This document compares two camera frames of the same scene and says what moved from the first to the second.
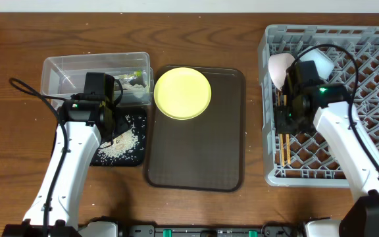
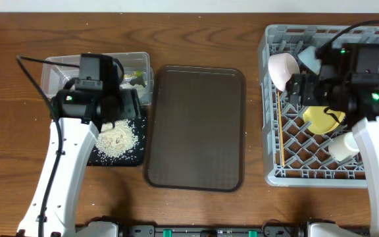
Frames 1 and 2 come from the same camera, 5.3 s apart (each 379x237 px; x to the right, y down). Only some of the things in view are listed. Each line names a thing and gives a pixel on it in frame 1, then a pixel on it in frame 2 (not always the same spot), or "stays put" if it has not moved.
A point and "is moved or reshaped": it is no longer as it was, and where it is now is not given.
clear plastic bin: [63, 76] stays put
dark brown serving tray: [205, 153] stays put
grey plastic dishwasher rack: [366, 62] stays put
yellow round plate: [182, 93] is moved or reshaped
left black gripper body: [120, 124] → [125, 106]
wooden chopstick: [287, 139] → [281, 146]
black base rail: [271, 230] stays put
